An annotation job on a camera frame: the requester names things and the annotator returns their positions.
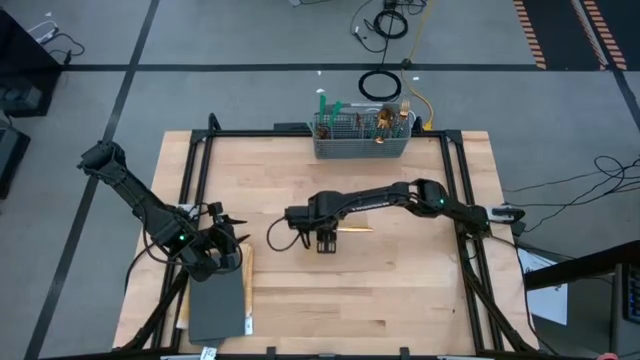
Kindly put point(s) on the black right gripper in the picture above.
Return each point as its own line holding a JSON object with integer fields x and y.
{"x": 315, "y": 215}

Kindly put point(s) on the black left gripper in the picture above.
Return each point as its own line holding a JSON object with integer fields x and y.
{"x": 205, "y": 250}

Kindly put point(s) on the grey plastic silverware basket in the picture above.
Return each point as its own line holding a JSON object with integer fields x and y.
{"x": 350, "y": 150}

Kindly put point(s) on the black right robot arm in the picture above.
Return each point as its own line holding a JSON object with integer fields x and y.
{"x": 380, "y": 200}

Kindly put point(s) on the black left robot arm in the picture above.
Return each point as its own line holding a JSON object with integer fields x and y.
{"x": 135, "y": 195}

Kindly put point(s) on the white label sticker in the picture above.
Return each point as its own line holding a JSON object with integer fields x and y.
{"x": 248, "y": 325}

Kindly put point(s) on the white paper tag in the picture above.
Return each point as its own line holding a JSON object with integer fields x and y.
{"x": 208, "y": 353}

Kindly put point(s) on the white paper sheet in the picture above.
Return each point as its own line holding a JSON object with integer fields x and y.
{"x": 547, "y": 305}

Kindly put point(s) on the black equipment box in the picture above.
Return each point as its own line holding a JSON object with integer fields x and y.
{"x": 10, "y": 160}

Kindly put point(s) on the black desk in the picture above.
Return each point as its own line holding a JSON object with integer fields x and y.
{"x": 575, "y": 267}

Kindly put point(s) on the black cabinet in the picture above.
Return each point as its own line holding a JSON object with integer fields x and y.
{"x": 20, "y": 65}

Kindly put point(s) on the black aluminium table frame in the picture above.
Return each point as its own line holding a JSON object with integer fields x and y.
{"x": 240, "y": 133}

